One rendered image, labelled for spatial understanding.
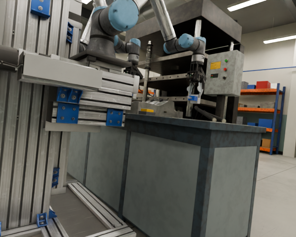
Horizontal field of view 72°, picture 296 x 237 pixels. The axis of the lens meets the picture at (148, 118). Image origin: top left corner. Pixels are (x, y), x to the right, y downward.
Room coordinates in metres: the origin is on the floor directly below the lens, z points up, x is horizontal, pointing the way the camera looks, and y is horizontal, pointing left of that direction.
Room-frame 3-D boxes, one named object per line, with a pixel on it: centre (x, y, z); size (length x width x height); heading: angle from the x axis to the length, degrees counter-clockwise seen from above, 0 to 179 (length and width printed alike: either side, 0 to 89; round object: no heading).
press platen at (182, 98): (2.75, -0.33, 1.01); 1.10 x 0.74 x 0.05; 41
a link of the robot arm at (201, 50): (1.26, -0.27, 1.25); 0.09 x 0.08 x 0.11; 131
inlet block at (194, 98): (1.24, -0.26, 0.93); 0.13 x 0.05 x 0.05; 140
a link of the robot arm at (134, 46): (1.40, 0.14, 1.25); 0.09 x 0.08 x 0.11; 76
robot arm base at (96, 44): (0.98, 0.26, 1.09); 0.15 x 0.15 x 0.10
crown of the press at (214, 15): (2.72, -0.30, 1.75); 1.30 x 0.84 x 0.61; 41
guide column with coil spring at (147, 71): (2.62, 0.07, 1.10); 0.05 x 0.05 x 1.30
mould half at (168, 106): (1.69, -0.02, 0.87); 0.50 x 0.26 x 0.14; 131
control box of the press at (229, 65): (1.99, -0.69, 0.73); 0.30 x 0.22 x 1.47; 41
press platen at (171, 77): (2.75, -0.33, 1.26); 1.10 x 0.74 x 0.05; 41
